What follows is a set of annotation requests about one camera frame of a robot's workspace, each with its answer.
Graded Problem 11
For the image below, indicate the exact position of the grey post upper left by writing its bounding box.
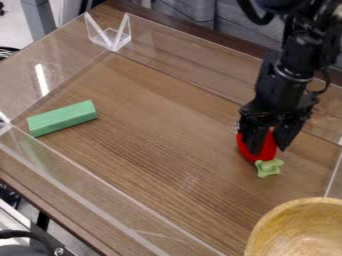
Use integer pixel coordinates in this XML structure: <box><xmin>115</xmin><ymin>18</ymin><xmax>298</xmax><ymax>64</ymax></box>
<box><xmin>20</xmin><ymin>0</ymin><xmax>56</xmax><ymax>41</ymax></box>

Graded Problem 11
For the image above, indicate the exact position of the black metal bracket with screw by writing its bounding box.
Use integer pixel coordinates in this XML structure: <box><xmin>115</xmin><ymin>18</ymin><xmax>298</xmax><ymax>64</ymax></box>
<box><xmin>29</xmin><ymin>223</ymin><xmax>79</xmax><ymax>256</ymax></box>

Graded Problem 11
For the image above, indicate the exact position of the green rectangular foam block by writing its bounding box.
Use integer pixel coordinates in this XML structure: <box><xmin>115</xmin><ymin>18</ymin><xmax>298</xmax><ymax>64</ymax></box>
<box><xmin>26</xmin><ymin>100</ymin><xmax>97</xmax><ymax>137</ymax></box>

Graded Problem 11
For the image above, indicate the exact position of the wooden bowl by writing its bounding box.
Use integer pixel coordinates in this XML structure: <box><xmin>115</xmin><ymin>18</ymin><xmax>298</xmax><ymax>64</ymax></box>
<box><xmin>243</xmin><ymin>197</ymin><xmax>342</xmax><ymax>256</ymax></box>

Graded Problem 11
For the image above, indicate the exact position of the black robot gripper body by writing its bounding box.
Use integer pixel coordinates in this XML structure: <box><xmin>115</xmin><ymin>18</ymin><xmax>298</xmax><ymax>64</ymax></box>
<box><xmin>238</xmin><ymin>54</ymin><xmax>318</xmax><ymax>132</ymax></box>

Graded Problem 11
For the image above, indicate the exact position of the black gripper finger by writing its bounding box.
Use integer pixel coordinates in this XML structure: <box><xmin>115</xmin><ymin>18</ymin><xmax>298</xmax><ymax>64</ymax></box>
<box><xmin>238</xmin><ymin>115</ymin><xmax>268</xmax><ymax>155</ymax></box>
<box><xmin>272</xmin><ymin>116</ymin><xmax>306</xmax><ymax>151</ymax></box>

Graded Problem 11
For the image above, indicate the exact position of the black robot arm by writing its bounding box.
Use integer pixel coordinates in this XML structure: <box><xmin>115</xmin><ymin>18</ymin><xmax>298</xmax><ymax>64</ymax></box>
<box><xmin>238</xmin><ymin>0</ymin><xmax>342</xmax><ymax>159</ymax></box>

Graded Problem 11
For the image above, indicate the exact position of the red toy fruit green stem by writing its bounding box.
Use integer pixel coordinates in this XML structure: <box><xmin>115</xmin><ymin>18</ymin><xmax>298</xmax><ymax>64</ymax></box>
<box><xmin>236</xmin><ymin>132</ymin><xmax>284</xmax><ymax>178</ymax></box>

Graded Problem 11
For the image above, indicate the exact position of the black cable lower left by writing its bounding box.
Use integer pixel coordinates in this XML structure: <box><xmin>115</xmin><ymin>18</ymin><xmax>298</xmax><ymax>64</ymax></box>
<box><xmin>0</xmin><ymin>229</ymin><xmax>45</xmax><ymax>256</ymax></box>

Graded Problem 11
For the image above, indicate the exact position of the clear acrylic tray enclosure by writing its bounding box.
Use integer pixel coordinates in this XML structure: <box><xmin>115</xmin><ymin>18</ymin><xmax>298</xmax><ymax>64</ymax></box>
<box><xmin>0</xmin><ymin>8</ymin><xmax>342</xmax><ymax>256</ymax></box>

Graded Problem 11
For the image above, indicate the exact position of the clear acrylic corner bracket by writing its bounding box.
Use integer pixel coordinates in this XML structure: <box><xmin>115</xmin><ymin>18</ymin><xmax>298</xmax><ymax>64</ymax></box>
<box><xmin>84</xmin><ymin>12</ymin><xmax>132</xmax><ymax>52</ymax></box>

